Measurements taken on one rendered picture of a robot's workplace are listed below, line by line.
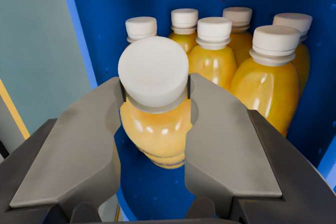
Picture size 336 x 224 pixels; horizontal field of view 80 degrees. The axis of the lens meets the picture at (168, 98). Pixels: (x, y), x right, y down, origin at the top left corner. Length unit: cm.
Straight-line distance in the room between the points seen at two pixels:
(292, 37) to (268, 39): 2
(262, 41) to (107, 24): 18
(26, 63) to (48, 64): 14
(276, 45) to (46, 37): 146
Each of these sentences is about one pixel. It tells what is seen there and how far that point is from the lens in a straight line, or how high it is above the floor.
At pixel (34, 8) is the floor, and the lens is 153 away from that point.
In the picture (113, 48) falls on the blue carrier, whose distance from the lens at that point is 29.
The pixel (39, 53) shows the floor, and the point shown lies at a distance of 163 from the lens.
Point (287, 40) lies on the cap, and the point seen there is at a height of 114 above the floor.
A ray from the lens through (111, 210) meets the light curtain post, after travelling 101.
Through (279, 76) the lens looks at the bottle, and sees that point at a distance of 21.
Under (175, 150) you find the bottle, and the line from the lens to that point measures 16.
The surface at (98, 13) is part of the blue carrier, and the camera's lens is 26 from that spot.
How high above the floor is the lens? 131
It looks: 57 degrees down
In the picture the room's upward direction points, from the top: 179 degrees clockwise
